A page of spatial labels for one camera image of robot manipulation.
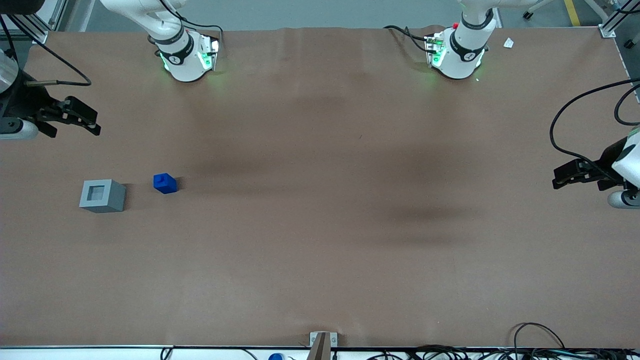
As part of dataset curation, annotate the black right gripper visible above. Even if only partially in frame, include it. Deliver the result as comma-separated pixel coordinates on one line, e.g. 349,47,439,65
0,75,102,138

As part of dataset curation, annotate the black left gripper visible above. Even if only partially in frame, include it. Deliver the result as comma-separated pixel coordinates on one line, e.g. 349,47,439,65
552,136,630,192

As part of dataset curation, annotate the small blue block part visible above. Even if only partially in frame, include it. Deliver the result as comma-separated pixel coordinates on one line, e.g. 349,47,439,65
153,173,178,195

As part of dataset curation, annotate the gray square base block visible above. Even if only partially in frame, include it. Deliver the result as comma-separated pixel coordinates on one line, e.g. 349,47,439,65
79,179,127,214

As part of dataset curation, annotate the white chair base leg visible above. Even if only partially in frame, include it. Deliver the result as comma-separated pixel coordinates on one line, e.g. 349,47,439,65
522,0,557,20

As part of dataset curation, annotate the brown table cover sheet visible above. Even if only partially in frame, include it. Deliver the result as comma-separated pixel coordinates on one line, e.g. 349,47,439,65
0,25,635,349

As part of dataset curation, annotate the long black left wrist cable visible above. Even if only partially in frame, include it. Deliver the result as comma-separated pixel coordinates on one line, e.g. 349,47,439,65
549,79,640,173

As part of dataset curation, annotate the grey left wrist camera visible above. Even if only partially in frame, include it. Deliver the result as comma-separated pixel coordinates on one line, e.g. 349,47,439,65
607,189,640,210

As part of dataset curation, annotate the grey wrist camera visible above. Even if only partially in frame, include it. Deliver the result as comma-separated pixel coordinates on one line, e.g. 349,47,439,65
607,189,640,210
0,119,39,141

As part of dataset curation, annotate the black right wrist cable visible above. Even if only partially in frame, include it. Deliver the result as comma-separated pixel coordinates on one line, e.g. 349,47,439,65
0,14,93,88

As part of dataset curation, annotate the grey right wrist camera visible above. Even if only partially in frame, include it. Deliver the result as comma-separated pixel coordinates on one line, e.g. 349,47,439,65
0,119,39,141

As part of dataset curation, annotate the short black looped cable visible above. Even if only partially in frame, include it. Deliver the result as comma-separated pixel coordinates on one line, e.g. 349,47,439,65
613,84,640,126

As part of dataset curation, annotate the aluminium frame profile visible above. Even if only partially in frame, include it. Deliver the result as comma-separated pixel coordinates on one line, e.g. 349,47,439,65
9,0,68,45
582,0,619,39

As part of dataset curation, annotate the black cable loop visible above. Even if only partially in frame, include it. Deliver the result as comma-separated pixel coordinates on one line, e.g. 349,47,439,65
513,322,566,351

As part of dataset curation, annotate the black cable bundle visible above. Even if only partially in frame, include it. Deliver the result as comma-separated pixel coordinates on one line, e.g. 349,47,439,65
367,344,640,360

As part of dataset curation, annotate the black left arm base cable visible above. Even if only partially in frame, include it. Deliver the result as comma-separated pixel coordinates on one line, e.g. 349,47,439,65
383,24,432,54

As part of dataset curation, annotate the grey metal bracket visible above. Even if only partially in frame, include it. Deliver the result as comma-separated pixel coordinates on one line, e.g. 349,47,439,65
309,331,338,349

